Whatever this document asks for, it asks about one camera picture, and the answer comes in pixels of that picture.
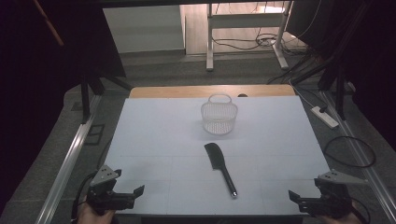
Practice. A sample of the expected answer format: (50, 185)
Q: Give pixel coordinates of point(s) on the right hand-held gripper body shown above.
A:
(334, 202)

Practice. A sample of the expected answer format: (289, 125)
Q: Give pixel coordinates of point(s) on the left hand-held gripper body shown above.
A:
(106, 199)

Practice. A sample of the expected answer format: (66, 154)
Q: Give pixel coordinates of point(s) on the black spatula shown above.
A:
(214, 155)

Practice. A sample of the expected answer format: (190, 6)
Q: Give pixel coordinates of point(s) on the person's right hand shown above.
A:
(342, 220)

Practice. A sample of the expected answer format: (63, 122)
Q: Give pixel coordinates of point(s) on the person's left hand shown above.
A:
(90, 217)

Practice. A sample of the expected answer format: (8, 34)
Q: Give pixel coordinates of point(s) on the white foam board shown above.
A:
(155, 130)

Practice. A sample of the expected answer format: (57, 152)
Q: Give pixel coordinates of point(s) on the black metal stand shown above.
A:
(84, 99)
(341, 93)

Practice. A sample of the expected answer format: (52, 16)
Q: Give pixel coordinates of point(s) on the white power strip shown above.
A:
(325, 118)

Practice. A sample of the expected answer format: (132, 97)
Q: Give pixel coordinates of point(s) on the black plug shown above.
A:
(323, 109)

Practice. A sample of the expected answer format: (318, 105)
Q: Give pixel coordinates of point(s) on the white mesh basket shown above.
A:
(219, 126)

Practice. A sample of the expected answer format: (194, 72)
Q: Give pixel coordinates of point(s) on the wooden table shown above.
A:
(186, 91)

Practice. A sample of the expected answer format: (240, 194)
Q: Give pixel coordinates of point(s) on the dark curtain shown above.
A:
(373, 62)
(37, 93)

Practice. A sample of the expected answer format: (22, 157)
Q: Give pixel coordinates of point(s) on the wooden stick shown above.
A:
(49, 25)

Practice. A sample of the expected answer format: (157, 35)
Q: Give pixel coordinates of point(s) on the aluminium rail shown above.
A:
(67, 168)
(375, 186)

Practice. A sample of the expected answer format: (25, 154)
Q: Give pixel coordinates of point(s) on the white desk frame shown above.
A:
(246, 20)

